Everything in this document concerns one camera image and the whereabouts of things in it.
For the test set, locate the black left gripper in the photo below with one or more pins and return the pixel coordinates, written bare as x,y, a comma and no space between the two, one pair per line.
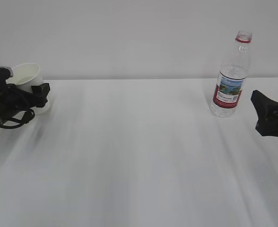
16,104

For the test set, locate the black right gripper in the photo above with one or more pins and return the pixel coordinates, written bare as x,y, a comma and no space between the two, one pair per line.
267,112

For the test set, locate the white paper cup green logo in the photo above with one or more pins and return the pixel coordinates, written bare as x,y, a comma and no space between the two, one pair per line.
25,76

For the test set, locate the clear plastic water bottle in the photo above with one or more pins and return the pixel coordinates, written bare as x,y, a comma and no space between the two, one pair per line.
232,76

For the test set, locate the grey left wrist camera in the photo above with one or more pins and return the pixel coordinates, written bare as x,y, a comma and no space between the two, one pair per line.
6,72

